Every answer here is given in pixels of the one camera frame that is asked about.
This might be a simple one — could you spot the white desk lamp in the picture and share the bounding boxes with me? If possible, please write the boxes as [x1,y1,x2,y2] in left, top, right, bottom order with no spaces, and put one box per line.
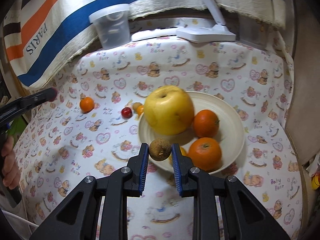
[176,0,237,43]

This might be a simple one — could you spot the small mandarin orange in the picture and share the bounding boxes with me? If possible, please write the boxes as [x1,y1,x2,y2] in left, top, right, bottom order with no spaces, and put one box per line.
[80,97,95,113]

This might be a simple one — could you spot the cream round plate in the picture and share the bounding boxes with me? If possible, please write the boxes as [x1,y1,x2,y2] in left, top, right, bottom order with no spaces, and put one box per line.
[138,91,246,176]

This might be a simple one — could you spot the person's left hand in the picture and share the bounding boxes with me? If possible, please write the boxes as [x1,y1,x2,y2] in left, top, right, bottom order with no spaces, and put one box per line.
[1,135,22,190]

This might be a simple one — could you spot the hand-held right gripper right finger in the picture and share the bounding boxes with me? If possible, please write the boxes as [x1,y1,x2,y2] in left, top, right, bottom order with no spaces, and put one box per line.
[171,144,292,240]

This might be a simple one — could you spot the large yellow apple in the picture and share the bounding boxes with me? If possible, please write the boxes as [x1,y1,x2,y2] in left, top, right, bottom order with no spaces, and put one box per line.
[144,85,195,135]

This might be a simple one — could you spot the white remote control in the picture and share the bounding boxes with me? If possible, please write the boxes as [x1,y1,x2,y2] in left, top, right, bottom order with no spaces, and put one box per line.
[131,27,179,43]

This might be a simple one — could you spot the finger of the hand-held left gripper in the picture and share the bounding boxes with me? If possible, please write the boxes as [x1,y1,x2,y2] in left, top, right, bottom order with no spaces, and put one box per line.
[0,88,58,128]

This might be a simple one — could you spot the small brown fruit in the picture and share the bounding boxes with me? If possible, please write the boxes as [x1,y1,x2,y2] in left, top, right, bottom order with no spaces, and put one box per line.
[149,138,172,161]

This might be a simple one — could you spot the clear plastic cup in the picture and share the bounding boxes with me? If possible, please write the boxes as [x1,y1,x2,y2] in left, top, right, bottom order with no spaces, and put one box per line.
[237,12,270,51]

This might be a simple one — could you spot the red and yellow toy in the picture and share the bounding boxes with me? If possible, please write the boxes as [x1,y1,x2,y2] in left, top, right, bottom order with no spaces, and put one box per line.
[311,173,320,191]

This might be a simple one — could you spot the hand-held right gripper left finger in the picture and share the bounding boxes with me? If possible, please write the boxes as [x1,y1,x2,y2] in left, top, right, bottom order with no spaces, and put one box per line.
[30,143,150,240]

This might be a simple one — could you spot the striped cloth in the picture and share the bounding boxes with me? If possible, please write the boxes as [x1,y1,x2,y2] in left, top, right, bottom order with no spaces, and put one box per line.
[2,0,288,91]

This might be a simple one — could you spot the yellow kumquat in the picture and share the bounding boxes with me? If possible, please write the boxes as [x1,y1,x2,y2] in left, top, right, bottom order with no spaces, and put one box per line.
[169,146,188,161]

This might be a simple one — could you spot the clear lidded plastic container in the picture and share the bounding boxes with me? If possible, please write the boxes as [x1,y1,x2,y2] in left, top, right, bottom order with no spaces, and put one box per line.
[88,3,131,51]

